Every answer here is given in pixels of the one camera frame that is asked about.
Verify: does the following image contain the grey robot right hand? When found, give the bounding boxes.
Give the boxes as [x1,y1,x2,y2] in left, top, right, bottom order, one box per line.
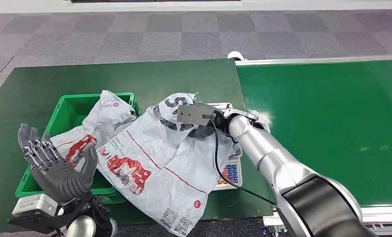
[189,111,233,140]

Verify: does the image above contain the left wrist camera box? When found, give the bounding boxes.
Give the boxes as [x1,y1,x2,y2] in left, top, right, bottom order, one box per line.
[11,194,59,218]

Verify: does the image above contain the grey mailer bag red print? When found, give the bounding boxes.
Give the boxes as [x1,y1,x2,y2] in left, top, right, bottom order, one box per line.
[50,90,137,171]

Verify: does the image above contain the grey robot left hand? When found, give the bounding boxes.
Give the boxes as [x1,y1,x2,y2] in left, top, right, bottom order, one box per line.
[18,123,99,204]

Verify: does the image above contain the aluminium conveyor frame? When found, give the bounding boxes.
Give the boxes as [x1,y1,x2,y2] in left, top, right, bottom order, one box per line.
[235,54,392,236]

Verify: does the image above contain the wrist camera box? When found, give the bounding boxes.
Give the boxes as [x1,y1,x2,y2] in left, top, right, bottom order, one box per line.
[176,103,216,127]
[11,194,59,218]

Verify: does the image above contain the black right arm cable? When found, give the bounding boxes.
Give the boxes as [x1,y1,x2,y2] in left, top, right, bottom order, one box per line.
[208,118,277,207]

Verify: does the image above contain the grey mailer bag black letters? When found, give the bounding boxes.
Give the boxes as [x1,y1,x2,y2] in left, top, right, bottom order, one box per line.
[97,92,242,237]

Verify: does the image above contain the green plastic crate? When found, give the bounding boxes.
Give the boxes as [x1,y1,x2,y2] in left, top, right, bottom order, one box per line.
[15,92,141,204]

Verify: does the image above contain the dark green table mat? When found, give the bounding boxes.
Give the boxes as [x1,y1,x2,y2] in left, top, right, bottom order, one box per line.
[0,59,274,233]

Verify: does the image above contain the green conveyor belt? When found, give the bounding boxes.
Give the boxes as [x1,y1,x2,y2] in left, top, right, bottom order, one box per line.
[236,60,392,208]

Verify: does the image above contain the white conveyor roller cap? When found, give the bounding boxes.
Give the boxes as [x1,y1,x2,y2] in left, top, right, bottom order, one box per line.
[227,51,247,61]

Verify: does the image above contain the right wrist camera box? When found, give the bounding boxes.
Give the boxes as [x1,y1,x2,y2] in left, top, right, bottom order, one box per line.
[176,103,216,127]

